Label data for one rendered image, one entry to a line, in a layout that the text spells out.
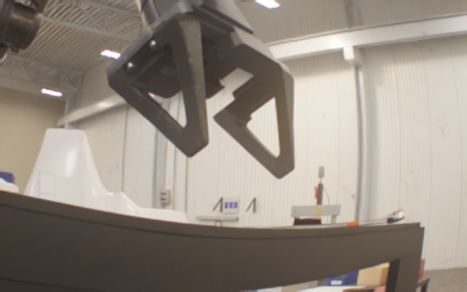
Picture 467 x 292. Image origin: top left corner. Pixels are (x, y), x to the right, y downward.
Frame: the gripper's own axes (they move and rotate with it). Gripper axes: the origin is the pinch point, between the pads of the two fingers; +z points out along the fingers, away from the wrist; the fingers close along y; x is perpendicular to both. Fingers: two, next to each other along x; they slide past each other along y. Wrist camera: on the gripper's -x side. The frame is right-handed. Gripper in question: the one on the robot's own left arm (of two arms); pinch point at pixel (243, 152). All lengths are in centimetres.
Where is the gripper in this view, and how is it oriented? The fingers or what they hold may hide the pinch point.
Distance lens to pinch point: 31.5
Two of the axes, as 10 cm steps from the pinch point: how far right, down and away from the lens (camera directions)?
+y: 5.5, 1.7, 8.1
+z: 3.8, 8.2, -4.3
